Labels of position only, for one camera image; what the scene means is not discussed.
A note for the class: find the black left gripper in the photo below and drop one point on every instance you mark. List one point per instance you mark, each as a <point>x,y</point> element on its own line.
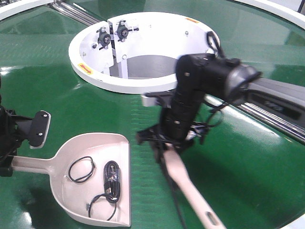
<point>14,129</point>

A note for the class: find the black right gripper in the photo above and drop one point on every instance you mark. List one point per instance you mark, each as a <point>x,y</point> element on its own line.
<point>154,135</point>

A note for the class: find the pink plastic dustpan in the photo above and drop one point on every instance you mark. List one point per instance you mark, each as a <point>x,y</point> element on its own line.
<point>77,176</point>

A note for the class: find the pink hand broom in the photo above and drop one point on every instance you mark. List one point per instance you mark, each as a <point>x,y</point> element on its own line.
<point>178,173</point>

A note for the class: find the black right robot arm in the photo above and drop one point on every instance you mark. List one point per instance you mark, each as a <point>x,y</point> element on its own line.
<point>227,79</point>

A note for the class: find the steel conveyor rollers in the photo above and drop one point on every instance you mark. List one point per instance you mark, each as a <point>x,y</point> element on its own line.
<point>73,12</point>

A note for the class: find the dark green bearing block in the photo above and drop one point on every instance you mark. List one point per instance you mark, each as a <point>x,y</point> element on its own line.
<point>123,31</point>
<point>104,38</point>

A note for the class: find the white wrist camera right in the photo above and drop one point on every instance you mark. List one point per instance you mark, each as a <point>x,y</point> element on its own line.
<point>157,98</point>

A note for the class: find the white outer rail segment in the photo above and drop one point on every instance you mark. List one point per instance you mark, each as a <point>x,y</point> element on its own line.
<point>20,6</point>

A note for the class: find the white outer conveyor rail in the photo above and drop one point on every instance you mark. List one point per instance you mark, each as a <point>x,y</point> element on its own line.
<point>278,10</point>

